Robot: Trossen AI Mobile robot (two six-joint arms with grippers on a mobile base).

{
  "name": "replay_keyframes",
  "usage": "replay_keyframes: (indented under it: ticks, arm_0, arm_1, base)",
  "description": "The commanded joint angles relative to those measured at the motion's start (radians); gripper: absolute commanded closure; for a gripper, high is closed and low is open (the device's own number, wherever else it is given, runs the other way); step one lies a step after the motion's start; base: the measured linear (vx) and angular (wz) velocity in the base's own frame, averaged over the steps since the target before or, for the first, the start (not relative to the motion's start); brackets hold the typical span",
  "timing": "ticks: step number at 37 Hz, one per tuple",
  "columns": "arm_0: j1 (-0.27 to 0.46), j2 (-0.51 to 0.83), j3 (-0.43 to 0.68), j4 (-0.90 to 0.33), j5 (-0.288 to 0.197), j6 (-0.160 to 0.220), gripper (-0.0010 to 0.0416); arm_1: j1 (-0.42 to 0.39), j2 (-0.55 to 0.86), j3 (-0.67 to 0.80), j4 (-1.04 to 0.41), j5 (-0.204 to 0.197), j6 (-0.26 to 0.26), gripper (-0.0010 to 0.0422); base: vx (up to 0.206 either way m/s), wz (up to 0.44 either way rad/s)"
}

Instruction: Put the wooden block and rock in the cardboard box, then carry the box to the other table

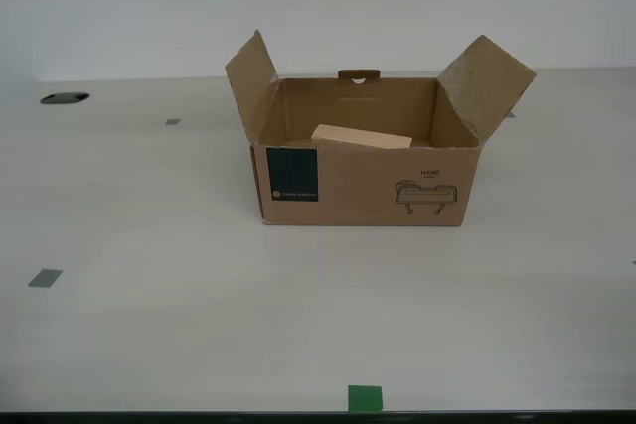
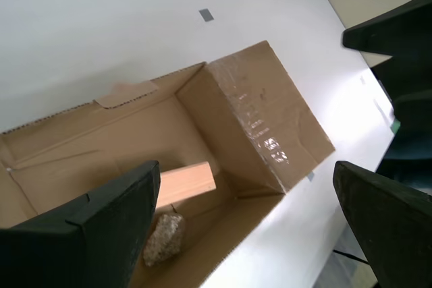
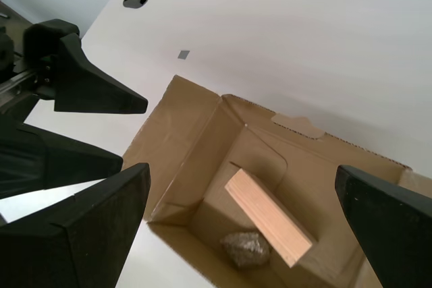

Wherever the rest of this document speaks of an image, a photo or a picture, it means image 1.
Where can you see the light wooden block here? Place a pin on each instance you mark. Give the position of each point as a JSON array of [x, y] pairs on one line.
[[358, 138]]

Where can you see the green tape square marker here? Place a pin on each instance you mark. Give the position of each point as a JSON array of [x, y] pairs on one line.
[[365, 398]]

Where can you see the brown cardboard box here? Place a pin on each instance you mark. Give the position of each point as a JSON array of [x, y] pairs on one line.
[[363, 190]]

